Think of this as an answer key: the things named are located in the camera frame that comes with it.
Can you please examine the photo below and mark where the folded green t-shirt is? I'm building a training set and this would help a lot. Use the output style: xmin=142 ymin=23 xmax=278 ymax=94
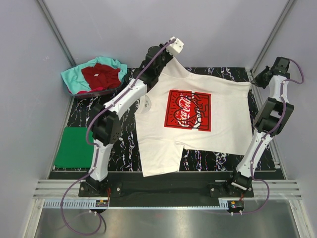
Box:
xmin=53 ymin=127 xmax=94 ymax=169

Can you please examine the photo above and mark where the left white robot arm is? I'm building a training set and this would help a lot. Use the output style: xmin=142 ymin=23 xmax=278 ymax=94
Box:
xmin=81 ymin=37 xmax=184 ymax=196

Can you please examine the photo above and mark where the red t-shirt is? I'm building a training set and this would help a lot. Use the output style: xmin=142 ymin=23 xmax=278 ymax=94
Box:
xmin=81 ymin=63 xmax=121 ymax=91

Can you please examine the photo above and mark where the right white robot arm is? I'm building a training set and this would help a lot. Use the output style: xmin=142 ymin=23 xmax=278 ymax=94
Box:
xmin=223 ymin=57 xmax=294 ymax=197

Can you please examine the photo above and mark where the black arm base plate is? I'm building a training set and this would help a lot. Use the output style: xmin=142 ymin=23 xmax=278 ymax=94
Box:
xmin=48 ymin=170 xmax=255 ymax=208

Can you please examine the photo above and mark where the white printed t-shirt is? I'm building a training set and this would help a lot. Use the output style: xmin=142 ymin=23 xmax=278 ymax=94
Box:
xmin=135 ymin=59 xmax=252 ymax=177

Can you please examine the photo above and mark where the teal t-shirt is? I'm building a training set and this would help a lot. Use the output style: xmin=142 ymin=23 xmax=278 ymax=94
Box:
xmin=61 ymin=57 xmax=128 ymax=94

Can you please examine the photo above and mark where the dark laundry basket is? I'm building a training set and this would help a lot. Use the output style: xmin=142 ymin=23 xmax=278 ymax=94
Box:
xmin=63 ymin=75 xmax=125 ymax=99

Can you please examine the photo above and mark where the pink garment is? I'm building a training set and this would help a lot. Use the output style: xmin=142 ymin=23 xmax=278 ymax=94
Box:
xmin=78 ymin=87 xmax=105 ymax=95

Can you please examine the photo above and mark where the aluminium frame rail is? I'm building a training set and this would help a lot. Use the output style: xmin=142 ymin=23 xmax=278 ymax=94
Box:
xmin=32 ymin=180 xmax=86 ymax=198

